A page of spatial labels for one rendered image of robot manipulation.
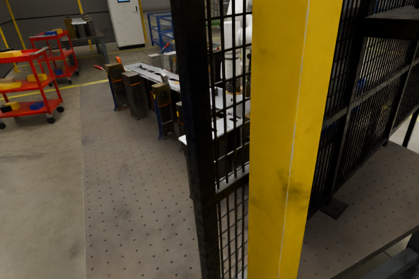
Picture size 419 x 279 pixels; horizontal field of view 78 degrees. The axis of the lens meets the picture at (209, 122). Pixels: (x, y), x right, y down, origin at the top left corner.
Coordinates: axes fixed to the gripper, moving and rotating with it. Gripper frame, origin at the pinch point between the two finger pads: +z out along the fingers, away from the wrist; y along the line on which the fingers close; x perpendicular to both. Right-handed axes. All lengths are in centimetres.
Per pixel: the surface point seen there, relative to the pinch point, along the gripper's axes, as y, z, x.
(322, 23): 49, -40, 68
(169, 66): -11, 5, -77
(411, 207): -21, 37, 80
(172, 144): 21, 37, -30
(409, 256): -43, 84, 85
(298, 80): 53, -32, 67
